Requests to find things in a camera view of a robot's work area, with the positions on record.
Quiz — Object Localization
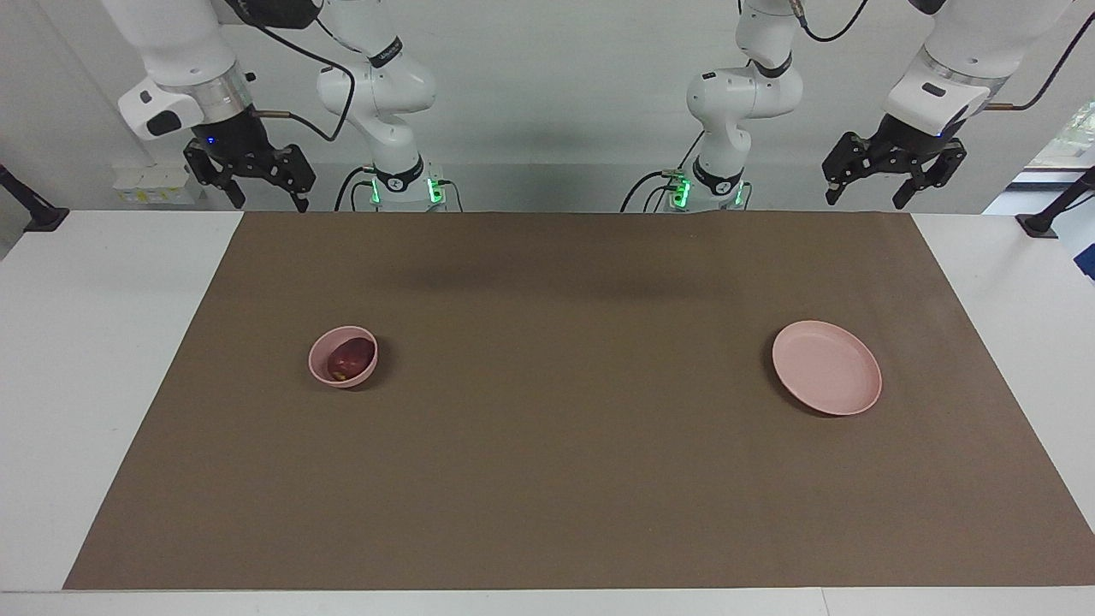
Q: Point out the pink plate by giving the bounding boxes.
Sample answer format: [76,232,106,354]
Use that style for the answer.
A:
[772,321,883,418]

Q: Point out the blue object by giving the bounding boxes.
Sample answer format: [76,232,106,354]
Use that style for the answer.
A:
[1063,212,1095,281]

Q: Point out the brown table mat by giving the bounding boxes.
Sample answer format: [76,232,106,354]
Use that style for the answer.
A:
[64,211,1095,591]

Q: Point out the black right base cables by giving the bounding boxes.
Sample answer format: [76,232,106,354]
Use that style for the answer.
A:
[334,165,379,212]

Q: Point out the black clamp stand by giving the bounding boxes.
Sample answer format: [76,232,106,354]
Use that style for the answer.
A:
[1015,165,1095,239]
[0,164,70,233]

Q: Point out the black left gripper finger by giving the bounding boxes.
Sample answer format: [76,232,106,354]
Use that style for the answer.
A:
[891,141,968,211]
[822,131,876,207]

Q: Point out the black base cables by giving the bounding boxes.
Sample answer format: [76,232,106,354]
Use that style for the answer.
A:
[334,165,379,212]
[620,169,690,213]

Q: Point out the dark red apple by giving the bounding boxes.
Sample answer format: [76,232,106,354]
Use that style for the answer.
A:
[328,336,376,382]

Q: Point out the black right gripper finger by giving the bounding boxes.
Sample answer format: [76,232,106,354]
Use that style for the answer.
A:
[183,141,246,210]
[257,144,317,214]

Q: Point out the pink bowl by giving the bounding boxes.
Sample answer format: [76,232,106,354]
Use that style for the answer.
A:
[308,325,379,389]

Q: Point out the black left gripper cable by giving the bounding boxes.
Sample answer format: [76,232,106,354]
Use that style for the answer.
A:
[984,9,1095,112]

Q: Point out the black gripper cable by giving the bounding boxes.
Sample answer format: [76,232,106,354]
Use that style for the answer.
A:
[224,9,357,144]
[984,9,1095,112]

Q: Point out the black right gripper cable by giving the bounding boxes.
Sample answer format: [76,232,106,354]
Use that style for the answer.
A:
[224,9,357,144]

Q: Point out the white yellow wall boxes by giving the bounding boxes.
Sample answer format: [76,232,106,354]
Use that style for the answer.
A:
[113,165,206,204]

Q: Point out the black left base cables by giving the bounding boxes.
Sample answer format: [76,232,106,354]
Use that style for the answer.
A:
[620,169,690,213]

